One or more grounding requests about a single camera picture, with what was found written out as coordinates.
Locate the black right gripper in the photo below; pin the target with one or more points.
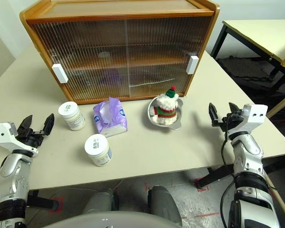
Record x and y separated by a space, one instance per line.
231 122

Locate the grey right robot leg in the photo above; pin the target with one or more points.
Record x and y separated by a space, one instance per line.
162 204

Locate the steel bowl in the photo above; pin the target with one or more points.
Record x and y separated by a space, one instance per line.
178 123

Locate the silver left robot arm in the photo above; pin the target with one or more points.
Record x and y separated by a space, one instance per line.
12 175

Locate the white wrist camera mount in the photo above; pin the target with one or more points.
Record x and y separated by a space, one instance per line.
4 136
254 116

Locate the beige side table black frame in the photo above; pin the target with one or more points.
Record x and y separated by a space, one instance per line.
256 35

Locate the grey left robot leg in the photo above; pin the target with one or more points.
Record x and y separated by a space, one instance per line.
97 202

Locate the silver robot torso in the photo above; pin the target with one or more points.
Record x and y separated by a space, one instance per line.
109 221

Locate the grey robot leg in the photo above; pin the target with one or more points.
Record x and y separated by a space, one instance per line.
162 204
97 202

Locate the black table base foot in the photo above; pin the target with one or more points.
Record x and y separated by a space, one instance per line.
216 177
41 202

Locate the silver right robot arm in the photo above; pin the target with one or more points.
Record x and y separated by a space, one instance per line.
248 154

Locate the purple tissue pack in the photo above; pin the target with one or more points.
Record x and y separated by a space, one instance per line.
115 118

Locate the white plastic bottle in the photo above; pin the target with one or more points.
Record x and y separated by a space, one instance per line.
97 149
72 117

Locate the wooden cabinet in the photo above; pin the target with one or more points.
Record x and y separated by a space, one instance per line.
121 9

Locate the ribbed translucent sliding door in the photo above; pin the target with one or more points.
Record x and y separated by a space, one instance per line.
85 59
161 47

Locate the white plush toy striped sweater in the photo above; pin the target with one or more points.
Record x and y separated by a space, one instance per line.
166 111

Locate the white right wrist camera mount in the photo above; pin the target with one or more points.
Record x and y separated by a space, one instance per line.
254 116

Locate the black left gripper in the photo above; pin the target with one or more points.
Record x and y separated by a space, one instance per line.
31 137

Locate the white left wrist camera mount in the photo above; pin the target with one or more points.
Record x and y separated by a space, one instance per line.
4 136

